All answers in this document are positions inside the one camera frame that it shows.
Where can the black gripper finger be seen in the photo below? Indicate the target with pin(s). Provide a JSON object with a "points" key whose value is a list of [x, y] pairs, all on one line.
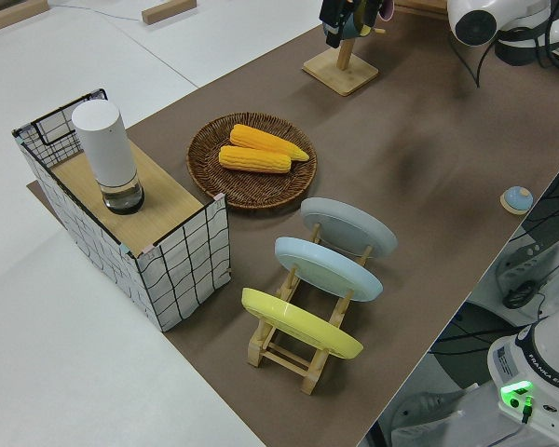
{"points": [[335, 16], [367, 11]]}

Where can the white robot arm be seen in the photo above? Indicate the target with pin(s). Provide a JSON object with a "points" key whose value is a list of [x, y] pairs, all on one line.
{"points": [[540, 354], [517, 14]]}

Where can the wooden drawer box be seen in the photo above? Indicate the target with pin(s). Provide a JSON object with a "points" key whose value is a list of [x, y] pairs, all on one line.
{"points": [[424, 4]]}

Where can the pink mug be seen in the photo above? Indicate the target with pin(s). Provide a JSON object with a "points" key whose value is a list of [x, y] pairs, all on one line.
{"points": [[385, 9]]}

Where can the dark blue mug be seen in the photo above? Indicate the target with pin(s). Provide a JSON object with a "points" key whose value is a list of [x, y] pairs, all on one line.
{"points": [[354, 31]]}

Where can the wooden mug stand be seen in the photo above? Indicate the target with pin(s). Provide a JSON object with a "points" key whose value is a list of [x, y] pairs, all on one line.
{"points": [[340, 74]]}

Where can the brown table mat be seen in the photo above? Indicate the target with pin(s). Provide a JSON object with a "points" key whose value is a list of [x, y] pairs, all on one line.
{"points": [[424, 116]]}

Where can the yellow corn cob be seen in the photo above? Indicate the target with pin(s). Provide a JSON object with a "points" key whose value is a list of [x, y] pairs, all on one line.
{"points": [[251, 159], [256, 136]]}

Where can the wooden block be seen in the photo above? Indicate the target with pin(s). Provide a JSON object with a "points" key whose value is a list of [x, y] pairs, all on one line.
{"points": [[167, 11], [14, 14]]}

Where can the brown wicker basket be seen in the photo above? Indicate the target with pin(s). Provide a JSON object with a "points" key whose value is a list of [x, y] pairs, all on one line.
{"points": [[261, 191]]}

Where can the grey plate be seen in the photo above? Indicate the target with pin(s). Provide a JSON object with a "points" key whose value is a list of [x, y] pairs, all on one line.
{"points": [[344, 223]]}

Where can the blue service bell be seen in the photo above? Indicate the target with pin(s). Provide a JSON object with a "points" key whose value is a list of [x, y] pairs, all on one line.
{"points": [[519, 198]]}

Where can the grid-patterned storage box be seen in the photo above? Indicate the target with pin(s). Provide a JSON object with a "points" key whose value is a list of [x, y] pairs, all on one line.
{"points": [[167, 200]]}

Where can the light blue plate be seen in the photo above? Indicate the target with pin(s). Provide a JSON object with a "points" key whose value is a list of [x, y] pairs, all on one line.
{"points": [[326, 270]]}

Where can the white cylinder bottle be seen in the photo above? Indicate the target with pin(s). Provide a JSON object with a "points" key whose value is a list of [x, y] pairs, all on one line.
{"points": [[104, 144]]}

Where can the yellow plate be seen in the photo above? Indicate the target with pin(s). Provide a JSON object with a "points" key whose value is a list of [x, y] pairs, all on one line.
{"points": [[298, 321]]}

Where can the wooden plate rack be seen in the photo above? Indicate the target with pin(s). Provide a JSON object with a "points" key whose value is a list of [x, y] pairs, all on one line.
{"points": [[309, 372]]}

